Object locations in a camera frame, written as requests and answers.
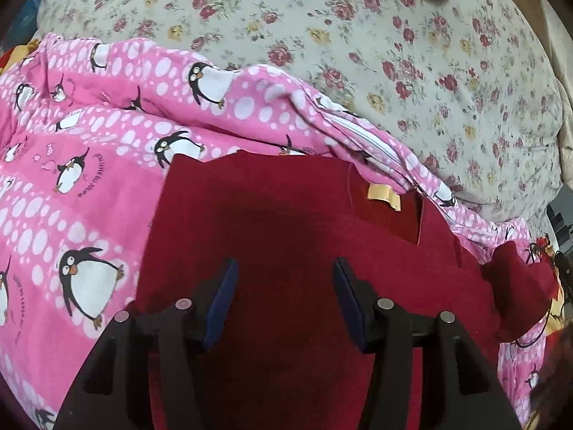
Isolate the floral bed quilt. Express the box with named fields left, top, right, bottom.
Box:
left=38, top=0, right=562, bottom=225

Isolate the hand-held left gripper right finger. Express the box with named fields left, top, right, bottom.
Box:
left=332, top=257, right=522, bottom=430

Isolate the dark padded box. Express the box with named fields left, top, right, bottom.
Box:
left=544, top=199, right=573, bottom=245

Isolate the pink penguin print blanket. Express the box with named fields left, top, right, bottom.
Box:
left=0, top=33, right=551, bottom=430

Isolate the dark red sweater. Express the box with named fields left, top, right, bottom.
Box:
left=134, top=150, right=558, bottom=430

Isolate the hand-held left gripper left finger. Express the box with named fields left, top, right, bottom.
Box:
left=54, top=257, right=240, bottom=430

